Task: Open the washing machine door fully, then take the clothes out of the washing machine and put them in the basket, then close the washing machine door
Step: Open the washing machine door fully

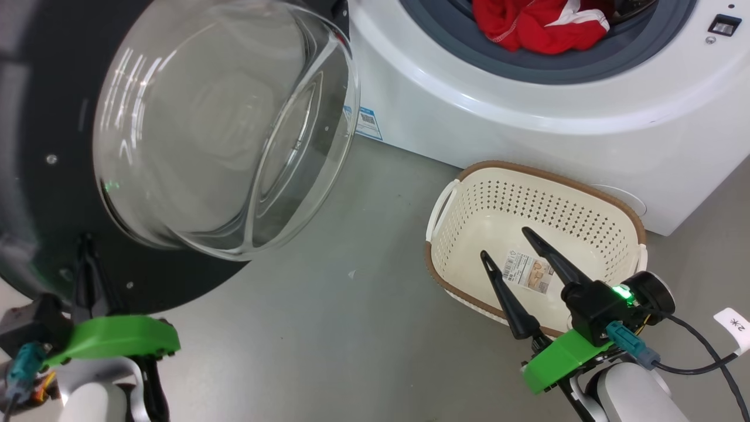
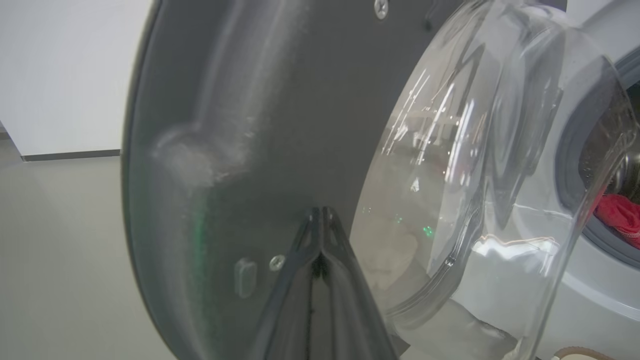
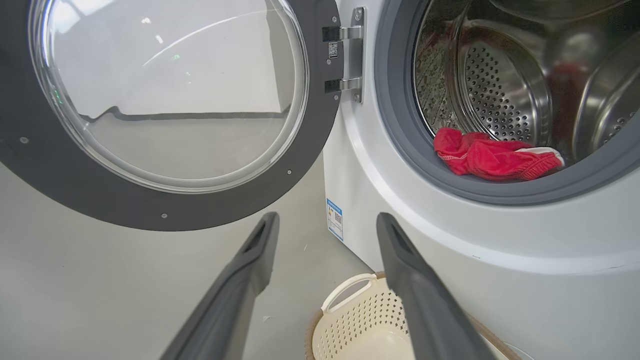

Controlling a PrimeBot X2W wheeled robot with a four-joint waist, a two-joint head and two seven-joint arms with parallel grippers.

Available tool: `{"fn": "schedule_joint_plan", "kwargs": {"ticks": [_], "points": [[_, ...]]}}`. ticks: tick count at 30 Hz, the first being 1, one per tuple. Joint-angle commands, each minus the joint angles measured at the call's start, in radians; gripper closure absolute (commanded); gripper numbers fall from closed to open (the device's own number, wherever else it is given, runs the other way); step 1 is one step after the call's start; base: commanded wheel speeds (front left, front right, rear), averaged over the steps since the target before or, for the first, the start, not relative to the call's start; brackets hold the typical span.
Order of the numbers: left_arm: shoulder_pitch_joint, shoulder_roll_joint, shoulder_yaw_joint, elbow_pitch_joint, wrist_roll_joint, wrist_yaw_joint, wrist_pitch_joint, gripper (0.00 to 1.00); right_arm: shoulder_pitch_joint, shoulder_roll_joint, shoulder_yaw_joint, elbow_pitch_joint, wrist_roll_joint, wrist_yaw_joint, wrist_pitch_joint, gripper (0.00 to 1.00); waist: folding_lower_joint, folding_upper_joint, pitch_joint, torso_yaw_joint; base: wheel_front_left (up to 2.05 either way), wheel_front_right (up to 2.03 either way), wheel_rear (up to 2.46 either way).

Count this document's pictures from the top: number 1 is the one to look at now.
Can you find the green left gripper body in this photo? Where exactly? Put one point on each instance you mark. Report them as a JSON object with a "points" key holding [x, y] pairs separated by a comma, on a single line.
{"points": [[117, 337]]}

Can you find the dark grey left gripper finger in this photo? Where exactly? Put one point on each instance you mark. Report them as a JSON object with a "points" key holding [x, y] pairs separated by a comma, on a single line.
{"points": [[81, 281], [99, 293]]}

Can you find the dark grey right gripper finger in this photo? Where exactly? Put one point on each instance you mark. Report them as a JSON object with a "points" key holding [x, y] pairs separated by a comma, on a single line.
{"points": [[556, 264], [512, 305]]}

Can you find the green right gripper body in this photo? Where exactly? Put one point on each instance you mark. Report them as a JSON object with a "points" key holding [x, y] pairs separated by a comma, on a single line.
{"points": [[556, 363]]}

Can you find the black door with glass bowl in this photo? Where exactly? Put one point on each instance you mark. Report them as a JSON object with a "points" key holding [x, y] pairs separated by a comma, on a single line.
{"points": [[58, 223]]}

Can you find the red and white jersey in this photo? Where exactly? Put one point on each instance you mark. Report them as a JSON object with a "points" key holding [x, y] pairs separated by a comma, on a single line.
{"points": [[545, 26]]}

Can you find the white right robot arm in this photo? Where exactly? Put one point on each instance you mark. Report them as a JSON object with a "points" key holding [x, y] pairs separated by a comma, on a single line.
{"points": [[633, 392]]}

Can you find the cream basket with brown rim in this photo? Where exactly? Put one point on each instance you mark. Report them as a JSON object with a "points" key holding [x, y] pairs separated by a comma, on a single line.
{"points": [[469, 234]]}

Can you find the white front-load washing machine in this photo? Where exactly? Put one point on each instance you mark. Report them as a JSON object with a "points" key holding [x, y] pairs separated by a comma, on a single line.
{"points": [[527, 117]]}

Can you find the round drain filter cover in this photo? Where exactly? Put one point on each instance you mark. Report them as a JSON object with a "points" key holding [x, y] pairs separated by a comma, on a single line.
{"points": [[633, 202]]}

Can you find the blue energy label sticker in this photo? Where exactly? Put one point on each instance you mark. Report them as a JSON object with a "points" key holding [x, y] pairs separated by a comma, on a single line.
{"points": [[366, 122]]}

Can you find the stainless steel drum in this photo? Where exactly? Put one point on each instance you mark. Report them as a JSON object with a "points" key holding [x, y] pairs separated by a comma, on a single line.
{"points": [[636, 6]]}

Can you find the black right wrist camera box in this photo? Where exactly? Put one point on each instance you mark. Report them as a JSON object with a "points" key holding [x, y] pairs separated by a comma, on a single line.
{"points": [[592, 313]]}

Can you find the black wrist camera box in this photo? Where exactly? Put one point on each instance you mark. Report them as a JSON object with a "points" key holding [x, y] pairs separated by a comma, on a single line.
{"points": [[35, 325], [592, 313]]}

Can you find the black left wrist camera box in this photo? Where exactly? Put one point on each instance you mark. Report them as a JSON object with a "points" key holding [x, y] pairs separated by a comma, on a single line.
{"points": [[35, 325]]}

